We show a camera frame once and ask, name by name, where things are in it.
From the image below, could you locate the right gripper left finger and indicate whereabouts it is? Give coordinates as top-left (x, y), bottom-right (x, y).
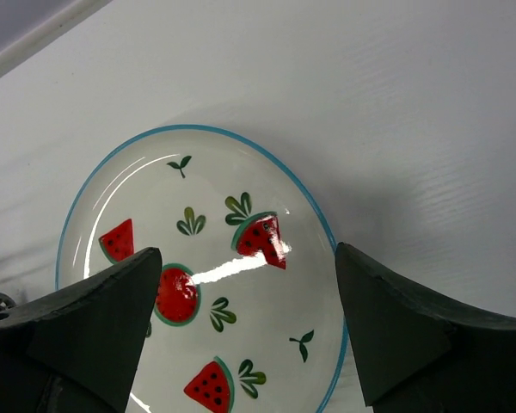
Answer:
top-left (0, 248), bottom-right (162, 412)

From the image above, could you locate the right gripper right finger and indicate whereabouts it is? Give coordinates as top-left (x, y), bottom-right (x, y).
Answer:
top-left (335, 243), bottom-right (516, 412)

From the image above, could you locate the watermelon pattern plate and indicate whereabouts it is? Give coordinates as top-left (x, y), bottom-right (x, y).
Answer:
top-left (56, 125), bottom-right (347, 412)

